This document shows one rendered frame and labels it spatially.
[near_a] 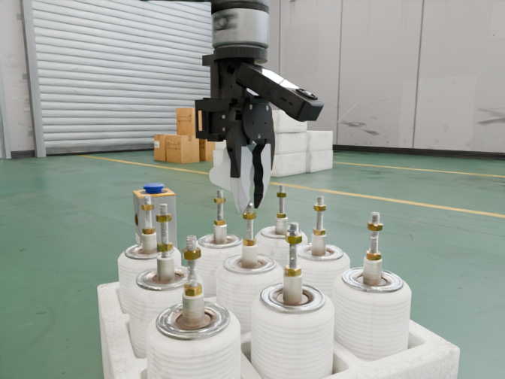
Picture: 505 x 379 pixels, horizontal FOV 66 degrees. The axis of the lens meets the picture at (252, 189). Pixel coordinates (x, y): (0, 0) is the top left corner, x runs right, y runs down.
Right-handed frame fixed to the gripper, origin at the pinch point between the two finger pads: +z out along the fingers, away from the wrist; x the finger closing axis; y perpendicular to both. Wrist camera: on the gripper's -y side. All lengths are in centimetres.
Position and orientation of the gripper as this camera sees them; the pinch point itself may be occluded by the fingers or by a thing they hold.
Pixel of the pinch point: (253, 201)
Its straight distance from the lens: 53.3
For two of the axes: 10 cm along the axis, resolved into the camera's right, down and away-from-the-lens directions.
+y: -8.4, -1.0, 5.4
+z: 0.0, 9.8, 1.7
